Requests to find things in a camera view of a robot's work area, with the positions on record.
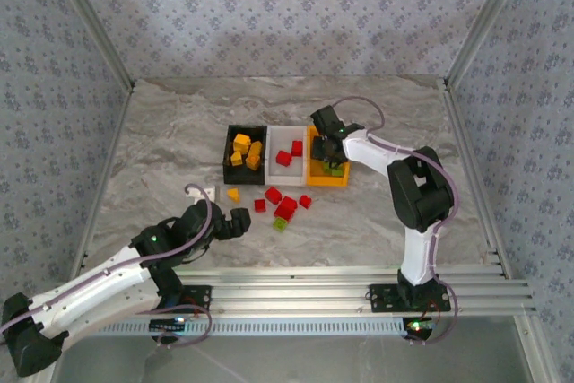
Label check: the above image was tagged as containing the orange plastic bin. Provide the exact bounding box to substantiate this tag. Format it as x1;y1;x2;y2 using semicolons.
304;126;352;188

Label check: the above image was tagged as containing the white plastic bin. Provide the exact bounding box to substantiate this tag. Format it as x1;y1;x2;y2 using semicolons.
264;125;310;187

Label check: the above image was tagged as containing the black plastic bin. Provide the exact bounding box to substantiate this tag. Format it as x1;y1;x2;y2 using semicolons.
222;124;269;187

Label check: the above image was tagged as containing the large red lego brick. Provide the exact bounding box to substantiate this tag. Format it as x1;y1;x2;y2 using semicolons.
274;196;299;222

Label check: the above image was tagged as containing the left circuit board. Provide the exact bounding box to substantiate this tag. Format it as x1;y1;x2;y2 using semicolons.
149;317;188;331

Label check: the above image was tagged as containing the circuit board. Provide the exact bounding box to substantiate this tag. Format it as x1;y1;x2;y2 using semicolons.
149;317;188;331
402;317;439;334

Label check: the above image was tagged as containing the right circuit board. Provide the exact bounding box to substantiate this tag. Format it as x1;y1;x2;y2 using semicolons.
402;317;439;334

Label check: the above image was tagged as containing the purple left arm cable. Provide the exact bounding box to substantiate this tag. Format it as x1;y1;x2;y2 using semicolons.
0;183;214;349

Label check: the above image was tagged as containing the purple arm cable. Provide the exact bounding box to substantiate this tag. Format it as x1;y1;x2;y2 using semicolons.
332;95;461;348
0;183;214;349

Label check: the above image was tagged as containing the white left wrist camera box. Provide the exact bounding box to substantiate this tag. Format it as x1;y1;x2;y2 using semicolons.
185;184;217;204

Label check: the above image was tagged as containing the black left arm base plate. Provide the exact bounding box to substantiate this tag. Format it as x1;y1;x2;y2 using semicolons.
156;285;213;314

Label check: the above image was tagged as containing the aluminium mounting rail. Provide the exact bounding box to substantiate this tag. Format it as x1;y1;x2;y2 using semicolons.
102;265;538;318

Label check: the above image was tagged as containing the grey slotted cable duct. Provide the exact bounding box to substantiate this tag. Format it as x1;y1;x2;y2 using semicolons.
96;317;445;338

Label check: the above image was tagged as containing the aluminium side rail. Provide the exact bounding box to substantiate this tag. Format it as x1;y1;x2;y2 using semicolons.
69;80;138;281
442;80;513;279

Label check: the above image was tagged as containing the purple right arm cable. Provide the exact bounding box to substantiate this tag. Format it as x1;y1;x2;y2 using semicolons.
332;95;461;348

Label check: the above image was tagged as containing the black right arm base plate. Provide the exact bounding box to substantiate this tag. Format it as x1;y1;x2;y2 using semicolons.
368;283;452;314

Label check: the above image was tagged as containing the aluminium frame post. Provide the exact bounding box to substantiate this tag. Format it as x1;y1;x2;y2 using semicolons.
445;0;535;86
42;0;136;87

